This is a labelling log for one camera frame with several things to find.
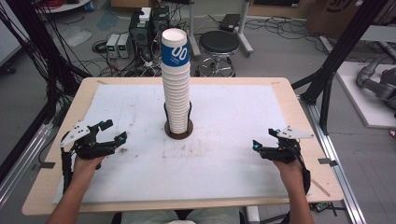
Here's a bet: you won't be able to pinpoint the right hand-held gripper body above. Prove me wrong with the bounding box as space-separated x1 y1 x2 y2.
259 125 316 164

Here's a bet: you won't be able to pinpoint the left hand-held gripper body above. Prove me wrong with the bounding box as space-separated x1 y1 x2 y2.
60 120 119 161

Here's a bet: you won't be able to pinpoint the brown round cup holder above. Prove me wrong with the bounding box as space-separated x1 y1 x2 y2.
163 101 194 141

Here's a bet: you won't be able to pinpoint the stack of paper cups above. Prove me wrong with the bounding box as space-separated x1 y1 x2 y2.
161 62 191 134

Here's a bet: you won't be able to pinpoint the person's left hand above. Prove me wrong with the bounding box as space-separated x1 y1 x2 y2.
73 154 106 175

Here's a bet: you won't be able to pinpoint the person's right hand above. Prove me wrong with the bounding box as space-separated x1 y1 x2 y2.
271 158 304 184

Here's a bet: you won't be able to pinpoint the white table mat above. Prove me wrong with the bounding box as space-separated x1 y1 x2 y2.
52 83 312 205

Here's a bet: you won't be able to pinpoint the black tape piece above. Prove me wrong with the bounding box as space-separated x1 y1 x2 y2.
318 157 338 168
31 161 57 172

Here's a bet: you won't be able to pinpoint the thin wooden stick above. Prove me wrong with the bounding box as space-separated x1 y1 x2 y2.
310 178 332 198

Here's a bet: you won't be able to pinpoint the green circuit board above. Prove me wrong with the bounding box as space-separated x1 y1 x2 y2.
310 202 332 213

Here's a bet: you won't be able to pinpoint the grey power supply box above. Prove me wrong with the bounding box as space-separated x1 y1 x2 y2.
117 33 133 60
106 33 121 59

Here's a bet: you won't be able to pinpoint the person's legs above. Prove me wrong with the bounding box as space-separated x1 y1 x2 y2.
120 206 243 224

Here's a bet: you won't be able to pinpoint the white floor board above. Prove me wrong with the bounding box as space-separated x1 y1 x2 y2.
335 61 396 130

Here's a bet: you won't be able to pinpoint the white stand legs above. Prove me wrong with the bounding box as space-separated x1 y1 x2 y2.
186 0 255 59

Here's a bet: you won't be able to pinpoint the black round stool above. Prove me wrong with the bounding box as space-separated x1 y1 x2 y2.
197 30 241 78

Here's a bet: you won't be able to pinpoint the black flat box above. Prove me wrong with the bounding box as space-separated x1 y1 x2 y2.
219 13 241 33

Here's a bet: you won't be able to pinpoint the white round table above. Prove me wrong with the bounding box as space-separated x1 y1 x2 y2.
35 0 92 14

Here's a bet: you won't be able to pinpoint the cardboard box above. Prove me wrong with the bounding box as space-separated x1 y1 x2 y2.
305 0 363 39

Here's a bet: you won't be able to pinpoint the right hand-held gripper cable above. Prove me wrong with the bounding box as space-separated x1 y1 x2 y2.
293 146 312 195

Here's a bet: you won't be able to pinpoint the hand-held gripper cable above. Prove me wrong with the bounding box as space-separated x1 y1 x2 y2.
60 147 75 194
293 146 312 195

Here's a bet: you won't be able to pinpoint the left hand-held gripper cable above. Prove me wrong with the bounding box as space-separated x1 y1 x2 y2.
60 147 75 194

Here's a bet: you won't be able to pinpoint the aluminium rail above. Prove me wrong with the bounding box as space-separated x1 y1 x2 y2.
306 98 368 224
0 121 54 208

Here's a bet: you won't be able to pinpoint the black metal frame post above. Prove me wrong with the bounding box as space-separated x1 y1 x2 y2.
5 0 92 125
291 0 390 135

